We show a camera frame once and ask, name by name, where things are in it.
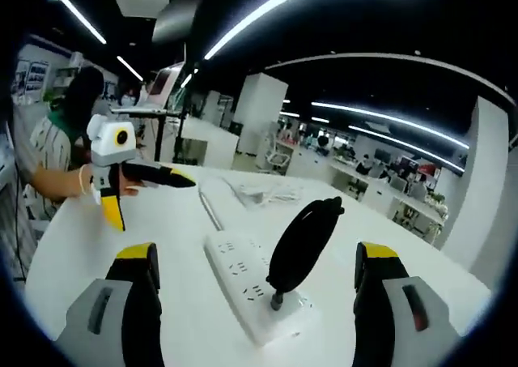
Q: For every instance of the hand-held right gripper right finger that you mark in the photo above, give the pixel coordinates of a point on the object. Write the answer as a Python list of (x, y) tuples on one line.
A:
[(408, 314)]

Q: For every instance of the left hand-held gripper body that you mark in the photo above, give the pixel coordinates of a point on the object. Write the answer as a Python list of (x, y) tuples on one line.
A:
[(111, 140)]

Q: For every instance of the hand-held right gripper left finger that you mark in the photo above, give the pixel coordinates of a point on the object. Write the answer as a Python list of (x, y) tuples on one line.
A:
[(113, 310)]

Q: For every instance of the white power strip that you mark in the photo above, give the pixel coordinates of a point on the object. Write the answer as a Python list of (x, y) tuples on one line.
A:
[(234, 270)]

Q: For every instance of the standing desk with laptop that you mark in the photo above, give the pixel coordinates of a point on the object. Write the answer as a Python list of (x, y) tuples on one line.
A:
[(141, 110)]

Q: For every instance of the white desk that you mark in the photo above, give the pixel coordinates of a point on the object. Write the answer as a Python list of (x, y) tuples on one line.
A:
[(162, 221)]

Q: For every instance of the ceiling light strip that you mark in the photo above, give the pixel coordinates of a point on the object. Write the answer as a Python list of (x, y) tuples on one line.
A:
[(129, 68), (79, 14), (404, 144), (388, 120)]

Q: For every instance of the person's left hand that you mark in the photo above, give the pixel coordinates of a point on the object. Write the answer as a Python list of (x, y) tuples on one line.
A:
[(129, 190)]

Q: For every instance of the white wristband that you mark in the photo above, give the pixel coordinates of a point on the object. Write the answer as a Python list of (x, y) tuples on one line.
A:
[(83, 178)]

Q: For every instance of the person's own body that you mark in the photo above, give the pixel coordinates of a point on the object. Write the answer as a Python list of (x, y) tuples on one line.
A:
[(48, 144)]

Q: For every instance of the clear plastic bag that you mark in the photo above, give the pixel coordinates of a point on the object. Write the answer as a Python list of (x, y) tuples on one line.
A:
[(271, 193)]

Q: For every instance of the white mesh office chair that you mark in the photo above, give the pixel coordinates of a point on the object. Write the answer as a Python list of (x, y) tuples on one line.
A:
[(277, 154)]

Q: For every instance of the row of white office desks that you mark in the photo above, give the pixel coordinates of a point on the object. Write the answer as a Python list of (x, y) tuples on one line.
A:
[(388, 193)]

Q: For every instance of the grey hanging lamp shade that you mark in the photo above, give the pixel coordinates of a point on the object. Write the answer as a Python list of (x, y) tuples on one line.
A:
[(176, 18)]

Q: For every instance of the long curved ceiling light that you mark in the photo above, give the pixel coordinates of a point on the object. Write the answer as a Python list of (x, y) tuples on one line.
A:
[(263, 14)]

